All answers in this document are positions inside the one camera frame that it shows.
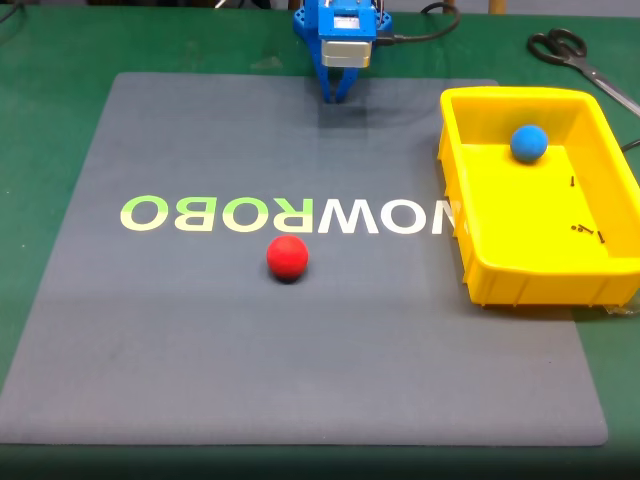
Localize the clear plastic bag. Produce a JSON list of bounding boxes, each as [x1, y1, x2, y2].
[[602, 293, 640, 318]]

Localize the red ball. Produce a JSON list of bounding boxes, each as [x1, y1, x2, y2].
[[265, 234, 310, 282]]

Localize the black scissors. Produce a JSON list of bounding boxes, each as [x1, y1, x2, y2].
[[526, 27, 640, 118]]

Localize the grey mat with lettering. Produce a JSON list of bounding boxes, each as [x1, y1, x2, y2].
[[0, 71, 610, 447]]

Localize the silver camera box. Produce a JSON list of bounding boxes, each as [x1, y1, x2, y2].
[[320, 38, 374, 70]]

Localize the black camera cable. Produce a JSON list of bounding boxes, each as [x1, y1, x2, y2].
[[374, 1, 463, 48]]

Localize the yellow plastic bin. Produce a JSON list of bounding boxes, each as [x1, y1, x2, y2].
[[438, 85, 640, 309]]

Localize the blue ball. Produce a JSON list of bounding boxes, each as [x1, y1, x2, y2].
[[509, 124, 550, 163]]

